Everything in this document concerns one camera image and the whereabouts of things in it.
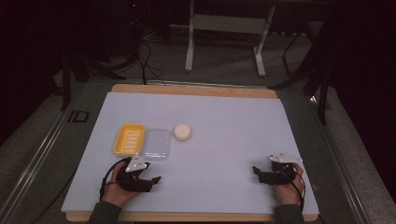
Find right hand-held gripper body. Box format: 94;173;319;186
261;150;304;187

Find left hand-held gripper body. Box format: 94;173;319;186
116;152;154;193

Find person's right hand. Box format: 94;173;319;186
275;162;305;207

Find person's left hand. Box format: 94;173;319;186
102;161;142;208

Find clear plastic container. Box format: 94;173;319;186
140;128;173;163

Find yellow soap dish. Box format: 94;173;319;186
112;122;147;158

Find white table mat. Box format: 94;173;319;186
61;91;320;217

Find round white soap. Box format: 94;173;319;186
173;122;192;142

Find wooden table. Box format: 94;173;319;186
65;83;319;223

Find black metal stand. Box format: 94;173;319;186
59;46;128;112

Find white metal stand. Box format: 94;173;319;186
184;0;277;78

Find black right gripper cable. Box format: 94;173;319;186
278;167;307;210

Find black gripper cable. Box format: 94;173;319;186
98;157;133;202
278;167;307;210

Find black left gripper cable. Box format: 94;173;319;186
98;157;133;202

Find metal floor rail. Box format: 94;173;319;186
306;92;373;224
0;81;90;224

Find black chair frame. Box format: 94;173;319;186
268;21;332;126

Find black floor cables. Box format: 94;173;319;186
135;36;167;87

